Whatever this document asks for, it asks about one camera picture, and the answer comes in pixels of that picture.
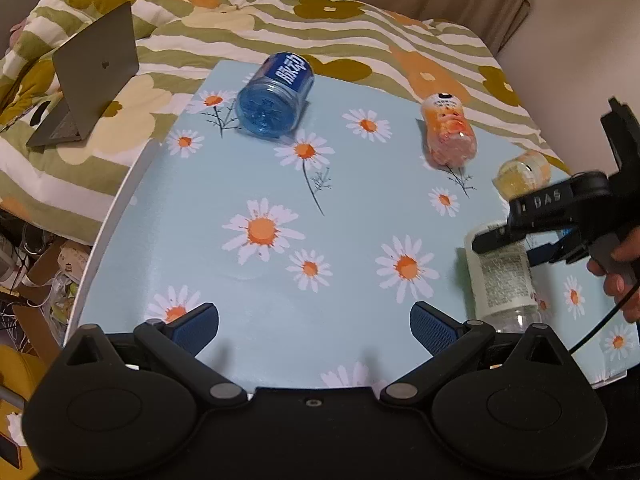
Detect clear white-label bottle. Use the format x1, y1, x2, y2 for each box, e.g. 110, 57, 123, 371
464, 222, 541, 333

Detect person's right hand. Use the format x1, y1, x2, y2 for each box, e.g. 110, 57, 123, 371
587, 228, 640, 323

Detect yellow drink bottle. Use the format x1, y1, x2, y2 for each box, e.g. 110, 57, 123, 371
492, 151, 551, 200

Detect orange peach drink bottle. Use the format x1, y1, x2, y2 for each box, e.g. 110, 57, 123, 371
421, 92, 477, 168

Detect daisy print blue tablecloth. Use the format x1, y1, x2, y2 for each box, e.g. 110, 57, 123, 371
78, 58, 640, 390

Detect floor clutter boxes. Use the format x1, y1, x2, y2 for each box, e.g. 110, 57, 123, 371
1, 211, 90, 479

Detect blue plastic drink bottle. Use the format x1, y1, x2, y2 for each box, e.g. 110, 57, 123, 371
234, 52, 314, 139

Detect grey open laptop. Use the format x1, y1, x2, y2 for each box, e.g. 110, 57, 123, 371
26, 2, 139, 148

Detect floral striped bed quilt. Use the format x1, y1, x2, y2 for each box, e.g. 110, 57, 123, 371
1, 0, 549, 244

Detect black cable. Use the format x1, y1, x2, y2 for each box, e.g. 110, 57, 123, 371
568, 282, 640, 356

